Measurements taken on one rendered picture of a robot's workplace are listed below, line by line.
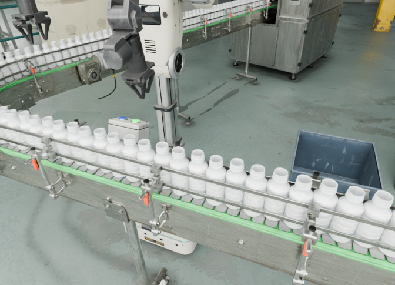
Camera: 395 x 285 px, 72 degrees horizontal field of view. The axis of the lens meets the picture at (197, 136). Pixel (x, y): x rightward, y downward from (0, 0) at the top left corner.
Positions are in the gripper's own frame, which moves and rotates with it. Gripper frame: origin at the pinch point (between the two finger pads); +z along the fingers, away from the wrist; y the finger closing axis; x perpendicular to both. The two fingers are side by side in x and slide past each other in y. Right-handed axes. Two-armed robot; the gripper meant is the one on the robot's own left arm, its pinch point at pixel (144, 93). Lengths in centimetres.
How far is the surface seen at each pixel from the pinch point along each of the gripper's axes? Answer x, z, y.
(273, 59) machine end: 1, 164, 337
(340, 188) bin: -68, 37, 11
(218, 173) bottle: -30.6, 11.2, -16.0
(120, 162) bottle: 4.0, 17.3, -16.8
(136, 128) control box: 6.5, 15.9, -1.3
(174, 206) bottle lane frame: -17.1, 25.9, -22.0
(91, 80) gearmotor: 99, 54, 71
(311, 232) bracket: -56, 12, -26
